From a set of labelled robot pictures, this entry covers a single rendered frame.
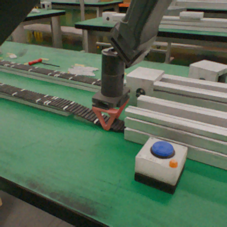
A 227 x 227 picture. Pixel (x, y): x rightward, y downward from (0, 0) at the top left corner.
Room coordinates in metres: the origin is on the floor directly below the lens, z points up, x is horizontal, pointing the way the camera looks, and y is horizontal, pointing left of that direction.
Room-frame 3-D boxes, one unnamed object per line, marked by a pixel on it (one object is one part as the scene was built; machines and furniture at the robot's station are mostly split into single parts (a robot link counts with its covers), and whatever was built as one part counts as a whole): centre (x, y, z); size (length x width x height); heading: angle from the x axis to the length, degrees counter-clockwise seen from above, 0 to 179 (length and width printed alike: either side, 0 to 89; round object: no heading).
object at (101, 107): (0.57, 0.01, 0.83); 0.07 x 0.07 x 0.09; 65
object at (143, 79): (0.73, -0.10, 0.83); 0.12 x 0.09 x 0.10; 151
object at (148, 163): (0.39, -0.10, 0.81); 0.10 x 0.08 x 0.06; 151
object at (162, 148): (0.38, -0.10, 0.84); 0.04 x 0.04 x 0.02
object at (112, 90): (0.58, 0.00, 0.90); 0.10 x 0.07 x 0.07; 155
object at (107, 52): (0.58, -0.01, 0.96); 0.07 x 0.06 x 0.07; 143
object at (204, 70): (0.81, -0.32, 0.83); 0.11 x 0.10 x 0.10; 130
